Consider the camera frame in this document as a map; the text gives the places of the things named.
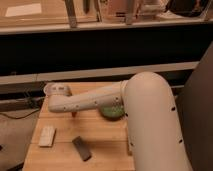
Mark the white rectangular block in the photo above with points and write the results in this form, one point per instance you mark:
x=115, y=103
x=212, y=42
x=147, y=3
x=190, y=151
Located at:
x=47, y=136

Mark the green bowl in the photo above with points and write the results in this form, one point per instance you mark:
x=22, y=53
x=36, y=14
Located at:
x=112, y=113

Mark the dark grey rectangular block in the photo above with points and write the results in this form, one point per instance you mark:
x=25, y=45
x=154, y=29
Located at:
x=82, y=148

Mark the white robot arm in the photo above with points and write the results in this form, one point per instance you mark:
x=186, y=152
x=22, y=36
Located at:
x=154, y=127

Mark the dark panel at right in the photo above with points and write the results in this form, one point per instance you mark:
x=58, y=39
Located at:
x=195, y=106

